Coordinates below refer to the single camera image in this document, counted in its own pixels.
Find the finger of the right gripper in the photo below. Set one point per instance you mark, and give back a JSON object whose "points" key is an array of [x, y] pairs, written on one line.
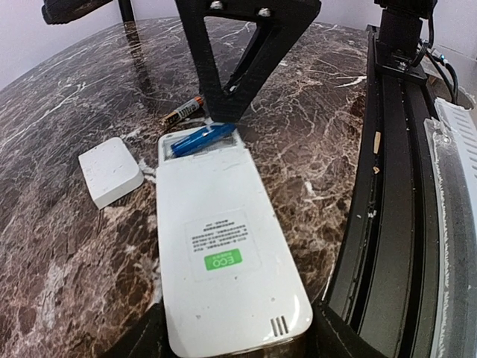
{"points": [[279, 24]]}

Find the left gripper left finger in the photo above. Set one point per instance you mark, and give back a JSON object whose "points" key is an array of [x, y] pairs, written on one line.
{"points": [[146, 338]]}

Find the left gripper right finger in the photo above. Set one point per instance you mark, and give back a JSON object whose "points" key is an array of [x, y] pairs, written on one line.
{"points": [[330, 336]]}

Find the white remote control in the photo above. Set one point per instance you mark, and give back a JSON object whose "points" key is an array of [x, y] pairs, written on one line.
{"points": [[229, 282]]}

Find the blue battery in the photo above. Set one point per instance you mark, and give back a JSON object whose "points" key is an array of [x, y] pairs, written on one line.
{"points": [[201, 139]]}

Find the gold battery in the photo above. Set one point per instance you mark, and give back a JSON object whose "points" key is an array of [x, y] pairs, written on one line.
{"points": [[183, 111]]}

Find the white battery cover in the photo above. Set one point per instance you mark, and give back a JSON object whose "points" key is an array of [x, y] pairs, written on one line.
{"points": [[110, 172]]}

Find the black front rail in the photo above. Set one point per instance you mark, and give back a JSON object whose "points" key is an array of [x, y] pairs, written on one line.
{"points": [[385, 282]]}

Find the left black frame post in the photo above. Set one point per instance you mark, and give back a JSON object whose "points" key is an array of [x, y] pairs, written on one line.
{"points": [[126, 10]]}

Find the white slotted cable duct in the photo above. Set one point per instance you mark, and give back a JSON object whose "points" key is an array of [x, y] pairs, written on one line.
{"points": [[451, 136]]}

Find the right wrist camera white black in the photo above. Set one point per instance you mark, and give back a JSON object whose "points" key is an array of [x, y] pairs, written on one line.
{"points": [[61, 12]]}

